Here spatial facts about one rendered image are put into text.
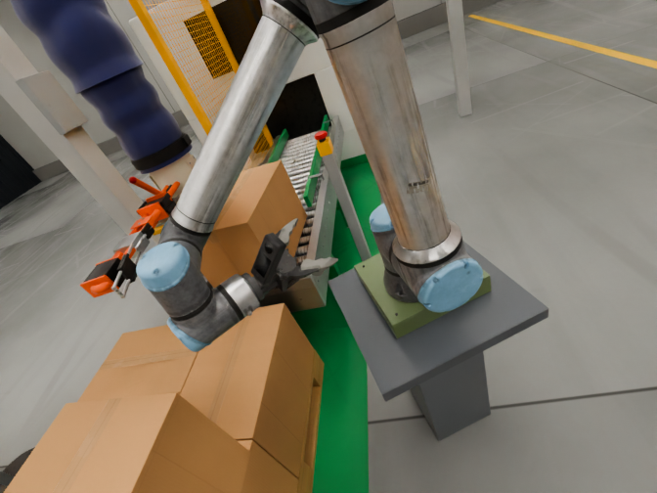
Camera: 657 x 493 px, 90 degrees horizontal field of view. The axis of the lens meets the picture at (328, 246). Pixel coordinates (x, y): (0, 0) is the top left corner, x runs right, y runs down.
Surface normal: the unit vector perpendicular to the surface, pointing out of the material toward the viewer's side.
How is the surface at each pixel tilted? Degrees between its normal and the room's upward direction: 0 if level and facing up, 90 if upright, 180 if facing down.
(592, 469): 0
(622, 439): 0
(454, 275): 93
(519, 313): 0
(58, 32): 76
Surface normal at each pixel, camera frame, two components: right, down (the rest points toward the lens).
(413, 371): -0.34, -0.74
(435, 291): 0.29, 0.55
